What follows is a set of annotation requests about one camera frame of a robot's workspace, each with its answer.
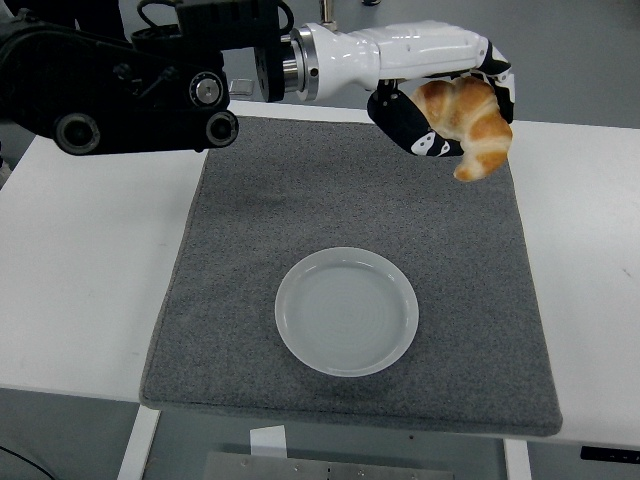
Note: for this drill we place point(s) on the dark shoe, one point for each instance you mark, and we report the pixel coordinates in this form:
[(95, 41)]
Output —
[(370, 2)]

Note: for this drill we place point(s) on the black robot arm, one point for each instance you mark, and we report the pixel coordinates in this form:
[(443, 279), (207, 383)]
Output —
[(100, 85)]

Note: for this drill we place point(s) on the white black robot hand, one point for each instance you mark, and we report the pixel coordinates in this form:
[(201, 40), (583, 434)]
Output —
[(410, 50)]

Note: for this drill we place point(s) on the pale grey round plate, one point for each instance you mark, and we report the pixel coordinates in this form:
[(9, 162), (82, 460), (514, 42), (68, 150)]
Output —
[(346, 312)]

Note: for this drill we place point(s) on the silver floor socket plate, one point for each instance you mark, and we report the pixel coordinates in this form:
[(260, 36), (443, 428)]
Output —
[(242, 87)]

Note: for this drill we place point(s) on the white table leg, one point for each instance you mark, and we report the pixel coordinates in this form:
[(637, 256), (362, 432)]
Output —
[(139, 442), (517, 462)]

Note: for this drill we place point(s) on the black table control box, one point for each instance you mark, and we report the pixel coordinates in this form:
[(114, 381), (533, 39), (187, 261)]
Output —
[(612, 453)]

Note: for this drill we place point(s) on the grey felt mat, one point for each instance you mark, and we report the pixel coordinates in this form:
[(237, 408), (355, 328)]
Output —
[(350, 210)]

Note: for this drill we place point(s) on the golden croissant bread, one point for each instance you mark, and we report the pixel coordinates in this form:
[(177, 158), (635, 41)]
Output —
[(470, 120)]

